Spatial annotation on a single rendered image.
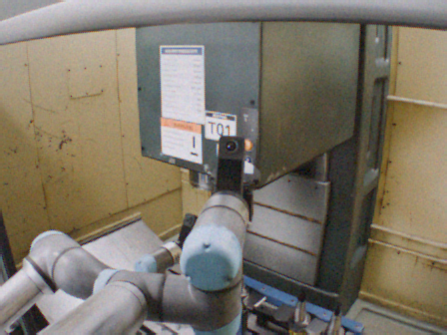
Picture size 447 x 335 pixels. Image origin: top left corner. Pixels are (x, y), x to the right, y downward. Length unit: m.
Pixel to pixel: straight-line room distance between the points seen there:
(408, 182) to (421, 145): 0.19
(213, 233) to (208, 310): 0.12
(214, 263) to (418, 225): 1.55
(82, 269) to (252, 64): 0.60
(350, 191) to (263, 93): 0.81
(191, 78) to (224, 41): 0.15
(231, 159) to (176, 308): 0.26
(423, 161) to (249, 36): 1.18
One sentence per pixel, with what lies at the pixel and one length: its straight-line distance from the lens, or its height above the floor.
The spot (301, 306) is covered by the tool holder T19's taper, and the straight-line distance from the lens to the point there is 1.11.
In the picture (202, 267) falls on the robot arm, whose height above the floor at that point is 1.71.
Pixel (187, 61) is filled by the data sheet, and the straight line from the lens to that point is 1.00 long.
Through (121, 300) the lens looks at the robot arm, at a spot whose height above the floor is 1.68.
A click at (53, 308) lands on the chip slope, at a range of 2.06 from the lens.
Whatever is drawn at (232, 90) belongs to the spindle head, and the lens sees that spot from 0.91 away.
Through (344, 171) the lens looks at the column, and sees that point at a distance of 1.56.
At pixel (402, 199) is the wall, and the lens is 1.91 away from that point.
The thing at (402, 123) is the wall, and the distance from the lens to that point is 1.81.
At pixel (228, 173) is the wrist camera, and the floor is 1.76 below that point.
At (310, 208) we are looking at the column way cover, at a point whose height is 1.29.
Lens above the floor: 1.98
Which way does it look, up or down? 19 degrees down
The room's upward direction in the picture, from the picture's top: straight up
